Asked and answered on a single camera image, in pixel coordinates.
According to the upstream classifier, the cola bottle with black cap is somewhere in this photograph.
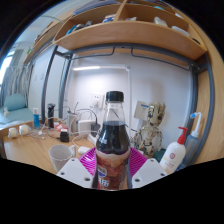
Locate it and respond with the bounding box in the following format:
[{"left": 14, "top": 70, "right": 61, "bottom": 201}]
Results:
[{"left": 91, "top": 90, "right": 132, "bottom": 191}]

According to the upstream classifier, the black power adapter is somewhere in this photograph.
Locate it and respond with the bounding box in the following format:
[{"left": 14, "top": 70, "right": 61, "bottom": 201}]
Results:
[{"left": 90, "top": 122, "right": 101, "bottom": 138}]

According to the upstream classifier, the long wooden wall shelf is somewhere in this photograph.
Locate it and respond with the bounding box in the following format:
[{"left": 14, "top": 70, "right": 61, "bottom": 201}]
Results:
[{"left": 23, "top": 9, "right": 76, "bottom": 64}]

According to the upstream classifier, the wooden wardrobe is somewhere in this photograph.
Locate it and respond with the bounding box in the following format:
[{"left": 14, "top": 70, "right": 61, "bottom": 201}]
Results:
[{"left": 196, "top": 19, "right": 224, "bottom": 164}]

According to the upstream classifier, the white speckled cup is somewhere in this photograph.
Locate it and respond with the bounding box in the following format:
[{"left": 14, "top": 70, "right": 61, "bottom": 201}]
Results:
[{"left": 48, "top": 143, "right": 77, "bottom": 174}]

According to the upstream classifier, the blue spray bottle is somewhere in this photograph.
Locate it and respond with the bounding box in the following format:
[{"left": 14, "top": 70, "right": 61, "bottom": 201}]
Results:
[{"left": 178, "top": 111, "right": 203, "bottom": 169}]

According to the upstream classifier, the white power strip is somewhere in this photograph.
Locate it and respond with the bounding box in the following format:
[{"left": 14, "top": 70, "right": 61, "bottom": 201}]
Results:
[{"left": 87, "top": 133, "right": 98, "bottom": 145}]

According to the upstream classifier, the small cream round object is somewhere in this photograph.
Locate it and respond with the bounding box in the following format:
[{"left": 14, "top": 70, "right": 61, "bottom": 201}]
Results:
[
  {"left": 18, "top": 124, "right": 30, "bottom": 136},
  {"left": 7, "top": 127, "right": 18, "bottom": 139}
]

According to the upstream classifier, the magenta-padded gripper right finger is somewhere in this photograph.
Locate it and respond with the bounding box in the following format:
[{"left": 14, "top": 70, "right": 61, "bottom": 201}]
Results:
[{"left": 128, "top": 148, "right": 169, "bottom": 189}]

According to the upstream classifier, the black electric shaver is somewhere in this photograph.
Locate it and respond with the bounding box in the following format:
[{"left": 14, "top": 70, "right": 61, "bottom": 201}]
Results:
[{"left": 46, "top": 103, "right": 56, "bottom": 129}]

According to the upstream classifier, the white lotion bottle, red pump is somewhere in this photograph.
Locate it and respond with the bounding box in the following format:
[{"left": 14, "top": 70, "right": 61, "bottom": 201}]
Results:
[{"left": 159, "top": 126, "right": 189, "bottom": 175}]

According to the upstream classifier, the white charger block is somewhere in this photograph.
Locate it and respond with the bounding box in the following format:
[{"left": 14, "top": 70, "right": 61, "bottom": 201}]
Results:
[{"left": 77, "top": 119, "right": 93, "bottom": 135}]

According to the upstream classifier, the grey patterned curtain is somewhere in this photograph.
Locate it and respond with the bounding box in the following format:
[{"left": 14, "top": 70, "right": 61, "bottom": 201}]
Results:
[{"left": 0, "top": 64, "right": 34, "bottom": 108}]

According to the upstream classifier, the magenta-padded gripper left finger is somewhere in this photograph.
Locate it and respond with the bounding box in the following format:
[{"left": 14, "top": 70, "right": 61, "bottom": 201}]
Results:
[{"left": 56, "top": 148, "right": 98, "bottom": 189}]

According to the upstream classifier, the small black charger block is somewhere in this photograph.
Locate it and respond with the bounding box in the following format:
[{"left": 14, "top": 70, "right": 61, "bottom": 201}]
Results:
[{"left": 59, "top": 130, "right": 70, "bottom": 143}]

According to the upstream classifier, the grey metal desk frame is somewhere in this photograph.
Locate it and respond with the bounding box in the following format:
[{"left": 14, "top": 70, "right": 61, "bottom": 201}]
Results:
[{"left": 40, "top": 43, "right": 214, "bottom": 166}]

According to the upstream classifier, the wooden tree figurine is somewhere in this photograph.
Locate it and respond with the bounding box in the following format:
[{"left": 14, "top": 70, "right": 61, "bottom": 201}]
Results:
[{"left": 133, "top": 102, "right": 167, "bottom": 158}]

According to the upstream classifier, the blue tube bottle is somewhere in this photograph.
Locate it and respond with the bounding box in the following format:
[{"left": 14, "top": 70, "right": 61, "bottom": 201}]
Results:
[{"left": 32, "top": 107, "right": 41, "bottom": 130}]

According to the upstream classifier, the wooden shelf unit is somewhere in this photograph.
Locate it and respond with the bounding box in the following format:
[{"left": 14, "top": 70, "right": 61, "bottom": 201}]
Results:
[{"left": 53, "top": 0, "right": 208, "bottom": 64}]

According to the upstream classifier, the teal sofa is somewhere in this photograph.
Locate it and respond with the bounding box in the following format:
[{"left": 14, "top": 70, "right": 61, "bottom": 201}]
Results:
[{"left": 0, "top": 93, "right": 34, "bottom": 129}]

